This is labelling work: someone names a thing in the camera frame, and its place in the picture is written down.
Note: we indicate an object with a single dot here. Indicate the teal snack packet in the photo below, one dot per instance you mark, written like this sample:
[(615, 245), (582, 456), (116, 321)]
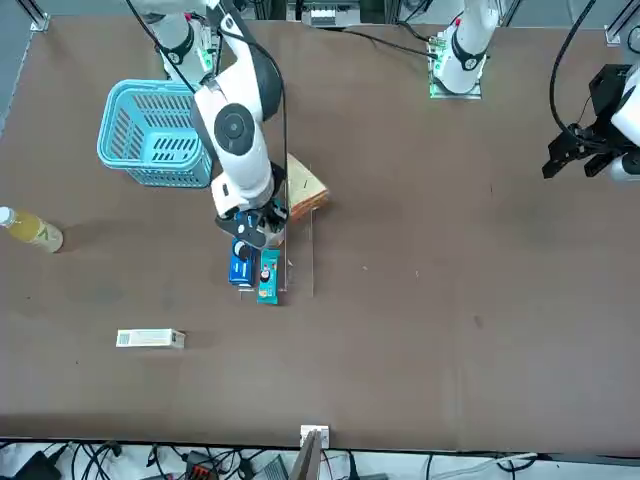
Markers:
[(268, 277)]

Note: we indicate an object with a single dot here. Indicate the black power adapter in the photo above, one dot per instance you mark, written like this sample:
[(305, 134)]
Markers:
[(37, 467)]

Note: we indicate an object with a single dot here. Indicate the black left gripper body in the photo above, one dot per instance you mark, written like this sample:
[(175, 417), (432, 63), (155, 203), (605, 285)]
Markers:
[(610, 90)]

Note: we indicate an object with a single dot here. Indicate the aluminium frame bracket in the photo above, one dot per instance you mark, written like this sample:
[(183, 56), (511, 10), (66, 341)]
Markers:
[(615, 32), (40, 17)]

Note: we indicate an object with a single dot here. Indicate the light blue plastic basket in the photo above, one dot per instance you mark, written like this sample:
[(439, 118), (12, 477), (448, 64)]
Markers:
[(125, 160)]

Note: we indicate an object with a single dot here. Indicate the triangular wrapped sandwich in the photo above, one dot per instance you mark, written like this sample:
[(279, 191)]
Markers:
[(305, 187)]

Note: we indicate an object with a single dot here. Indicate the grey foot pedal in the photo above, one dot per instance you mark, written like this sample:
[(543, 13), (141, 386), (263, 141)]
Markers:
[(274, 470)]

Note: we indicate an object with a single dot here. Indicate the blue Oreo cookie box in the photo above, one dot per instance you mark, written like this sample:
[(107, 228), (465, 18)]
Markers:
[(241, 272)]

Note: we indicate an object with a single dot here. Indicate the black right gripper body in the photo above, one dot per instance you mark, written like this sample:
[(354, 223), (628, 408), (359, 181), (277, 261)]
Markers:
[(225, 224)]

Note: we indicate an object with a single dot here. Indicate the grey upright post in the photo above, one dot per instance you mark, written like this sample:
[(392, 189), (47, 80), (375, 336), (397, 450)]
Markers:
[(307, 460)]

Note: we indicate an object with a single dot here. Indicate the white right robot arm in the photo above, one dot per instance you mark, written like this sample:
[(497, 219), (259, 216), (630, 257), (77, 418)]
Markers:
[(240, 165)]

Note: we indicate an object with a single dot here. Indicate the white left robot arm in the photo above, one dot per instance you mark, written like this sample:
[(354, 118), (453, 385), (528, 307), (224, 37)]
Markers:
[(467, 45)]

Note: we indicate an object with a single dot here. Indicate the yellow juice bottle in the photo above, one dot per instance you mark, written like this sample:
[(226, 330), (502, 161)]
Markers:
[(35, 230)]

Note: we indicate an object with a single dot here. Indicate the white socket block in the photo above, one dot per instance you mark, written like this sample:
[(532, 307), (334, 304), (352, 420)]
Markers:
[(315, 433)]

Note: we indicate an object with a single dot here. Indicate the clear acrylic display shelf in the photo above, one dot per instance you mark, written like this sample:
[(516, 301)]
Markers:
[(300, 260)]

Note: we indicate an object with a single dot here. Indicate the black orange device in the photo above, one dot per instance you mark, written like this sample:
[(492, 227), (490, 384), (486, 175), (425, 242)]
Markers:
[(202, 470)]

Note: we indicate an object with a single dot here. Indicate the grey electrical box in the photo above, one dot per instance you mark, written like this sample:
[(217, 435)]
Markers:
[(325, 15)]

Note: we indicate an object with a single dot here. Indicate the white cookie box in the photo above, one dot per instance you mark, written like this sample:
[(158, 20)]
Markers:
[(147, 338)]

